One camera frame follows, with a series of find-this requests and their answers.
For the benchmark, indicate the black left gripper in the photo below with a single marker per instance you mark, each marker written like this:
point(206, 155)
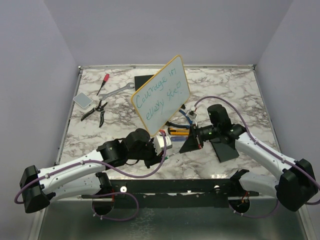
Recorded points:
point(155, 158)

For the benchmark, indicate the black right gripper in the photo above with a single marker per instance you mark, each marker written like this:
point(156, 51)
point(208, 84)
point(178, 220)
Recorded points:
point(193, 143)

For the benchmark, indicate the yellow framed whiteboard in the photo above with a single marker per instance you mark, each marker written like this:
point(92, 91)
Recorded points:
point(157, 100)

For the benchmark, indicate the white green whiteboard marker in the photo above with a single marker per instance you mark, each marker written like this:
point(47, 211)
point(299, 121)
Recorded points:
point(173, 154)

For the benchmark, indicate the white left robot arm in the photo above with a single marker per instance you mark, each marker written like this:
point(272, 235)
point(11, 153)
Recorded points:
point(83, 176)

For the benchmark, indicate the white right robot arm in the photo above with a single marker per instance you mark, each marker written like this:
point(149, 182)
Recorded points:
point(292, 182)

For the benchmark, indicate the yellow utility knife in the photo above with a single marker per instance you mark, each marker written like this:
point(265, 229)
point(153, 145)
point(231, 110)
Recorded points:
point(178, 131)

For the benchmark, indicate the blue red screwdriver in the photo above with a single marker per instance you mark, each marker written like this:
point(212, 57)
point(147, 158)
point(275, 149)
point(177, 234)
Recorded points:
point(178, 138)

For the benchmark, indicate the silver open-end wrench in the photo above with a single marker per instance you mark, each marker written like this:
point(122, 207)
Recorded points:
point(128, 86)

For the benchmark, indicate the small white square device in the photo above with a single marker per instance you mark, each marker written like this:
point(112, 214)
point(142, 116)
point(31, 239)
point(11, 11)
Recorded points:
point(82, 100)

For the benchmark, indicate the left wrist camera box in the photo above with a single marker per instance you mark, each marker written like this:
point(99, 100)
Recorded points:
point(159, 143)

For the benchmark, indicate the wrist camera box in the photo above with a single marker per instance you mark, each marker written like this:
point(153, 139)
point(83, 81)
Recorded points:
point(159, 143)
point(192, 115)

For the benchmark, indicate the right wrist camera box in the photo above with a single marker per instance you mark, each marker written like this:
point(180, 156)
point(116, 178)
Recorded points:
point(192, 115)

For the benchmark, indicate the small black network switch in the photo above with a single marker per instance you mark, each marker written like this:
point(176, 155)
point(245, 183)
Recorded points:
point(223, 151)

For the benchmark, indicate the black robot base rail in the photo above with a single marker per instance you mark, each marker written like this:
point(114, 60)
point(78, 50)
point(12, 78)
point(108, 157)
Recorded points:
point(181, 193)

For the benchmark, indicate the large black network switch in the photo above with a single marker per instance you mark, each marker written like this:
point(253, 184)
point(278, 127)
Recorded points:
point(140, 80)

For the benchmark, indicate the red handled screwdriver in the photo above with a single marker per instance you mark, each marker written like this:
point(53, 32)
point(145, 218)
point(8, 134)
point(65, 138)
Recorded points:
point(105, 79)

